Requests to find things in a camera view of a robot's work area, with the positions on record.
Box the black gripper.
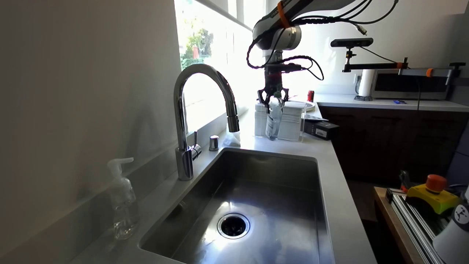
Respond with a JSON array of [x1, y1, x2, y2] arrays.
[[256, 63, 291, 107]]

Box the clear green-capped dish soap bottle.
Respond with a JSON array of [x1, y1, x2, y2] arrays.
[[263, 94, 285, 142]]

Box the stainless steel sink basin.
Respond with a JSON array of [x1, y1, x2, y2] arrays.
[[137, 145, 338, 264]]

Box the round sink drain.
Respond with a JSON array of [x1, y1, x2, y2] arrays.
[[215, 211, 251, 241]]

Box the white cloth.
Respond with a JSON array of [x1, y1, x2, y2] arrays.
[[253, 98, 307, 144]]

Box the small black box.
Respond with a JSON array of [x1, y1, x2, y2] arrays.
[[312, 120, 339, 142]]

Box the white cylindrical container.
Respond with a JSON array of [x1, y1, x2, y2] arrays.
[[357, 68, 376, 98]]

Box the chrome gooseneck faucet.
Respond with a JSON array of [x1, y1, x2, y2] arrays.
[[172, 63, 241, 182]]

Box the brown kitchen cabinet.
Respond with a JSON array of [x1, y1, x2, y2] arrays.
[[317, 103, 469, 188]]

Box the silver microwave oven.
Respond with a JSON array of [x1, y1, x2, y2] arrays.
[[370, 70, 452, 101]]

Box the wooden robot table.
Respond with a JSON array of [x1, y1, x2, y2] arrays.
[[372, 185, 426, 264]]

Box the clear pump soap dispenser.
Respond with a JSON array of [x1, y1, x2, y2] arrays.
[[105, 156, 139, 241]]

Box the yellow emergency stop box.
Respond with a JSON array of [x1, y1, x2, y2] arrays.
[[404, 173, 461, 216]]

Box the black external camera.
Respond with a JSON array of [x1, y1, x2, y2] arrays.
[[329, 37, 375, 50]]

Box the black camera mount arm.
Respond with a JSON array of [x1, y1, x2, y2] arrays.
[[341, 47, 465, 76]]

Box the red-handled tool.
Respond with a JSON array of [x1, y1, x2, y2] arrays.
[[397, 169, 411, 195]]

